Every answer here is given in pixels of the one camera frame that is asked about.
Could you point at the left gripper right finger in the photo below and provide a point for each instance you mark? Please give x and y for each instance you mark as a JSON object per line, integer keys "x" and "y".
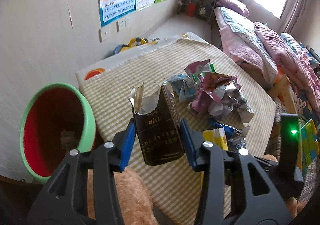
{"x": 235, "y": 188}

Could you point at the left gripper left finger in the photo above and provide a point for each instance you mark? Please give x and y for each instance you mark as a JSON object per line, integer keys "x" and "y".
{"x": 82, "y": 189}

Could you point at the pink foil snack bag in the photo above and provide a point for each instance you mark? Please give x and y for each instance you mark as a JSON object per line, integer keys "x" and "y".
{"x": 212, "y": 86}

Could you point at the black torn cigarette box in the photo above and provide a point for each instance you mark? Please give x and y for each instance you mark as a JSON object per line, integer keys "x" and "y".
{"x": 157, "y": 124}

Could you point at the green red trash bin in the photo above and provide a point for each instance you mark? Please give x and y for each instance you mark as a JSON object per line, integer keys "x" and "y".
{"x": 54, "y": 108}

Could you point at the colourful children book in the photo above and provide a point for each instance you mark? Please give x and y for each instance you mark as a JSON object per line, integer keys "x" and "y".
{"x": 310, "y": 145}

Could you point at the blue plastic wrapper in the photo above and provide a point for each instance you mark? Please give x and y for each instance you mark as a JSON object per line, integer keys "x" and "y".
{"x": 229, "y": 130}

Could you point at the yellow cardboard box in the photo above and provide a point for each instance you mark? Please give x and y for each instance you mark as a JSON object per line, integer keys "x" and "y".
{"x": 216, "y": 136}

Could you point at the brown plush teddy bear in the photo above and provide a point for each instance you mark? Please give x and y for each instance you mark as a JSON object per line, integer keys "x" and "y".
{"x": 134, "y": 198}

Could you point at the crumpled white paper wrapper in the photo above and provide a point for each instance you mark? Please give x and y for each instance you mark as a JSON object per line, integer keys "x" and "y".
{"x": 232, "y": 100}

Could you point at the grey blue crumpled wrapper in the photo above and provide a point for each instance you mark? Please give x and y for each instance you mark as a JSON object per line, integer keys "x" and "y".
{"x": 184, "y": 87}

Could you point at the pink quilt bed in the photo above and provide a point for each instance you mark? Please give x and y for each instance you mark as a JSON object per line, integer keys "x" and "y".
{"x": 255, "y": 46}

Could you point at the green snack wrapper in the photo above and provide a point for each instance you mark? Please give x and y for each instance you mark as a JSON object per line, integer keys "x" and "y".
{"x": 207, "y": 68}

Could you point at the yellow toy vehicle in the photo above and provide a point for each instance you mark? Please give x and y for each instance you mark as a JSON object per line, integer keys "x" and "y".
{"x": 133, "y": 43}

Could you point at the pink window curtain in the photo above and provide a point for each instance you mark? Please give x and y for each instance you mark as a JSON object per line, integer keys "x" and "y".
{"x": 292, "y": 15}

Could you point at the purple pillow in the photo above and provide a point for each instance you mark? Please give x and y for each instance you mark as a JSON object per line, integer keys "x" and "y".
{"x": 234, "y": 5}

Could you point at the red container on shelf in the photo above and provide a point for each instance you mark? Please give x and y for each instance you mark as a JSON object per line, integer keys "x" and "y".
{"x": 191, "y": 10}

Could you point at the wooden chair frame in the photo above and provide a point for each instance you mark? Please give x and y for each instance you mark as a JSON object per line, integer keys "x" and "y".
{"x": 282, "y": 87}

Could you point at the white wall socket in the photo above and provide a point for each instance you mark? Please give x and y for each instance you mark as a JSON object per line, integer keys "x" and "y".
{"x": 121, "y": 24}

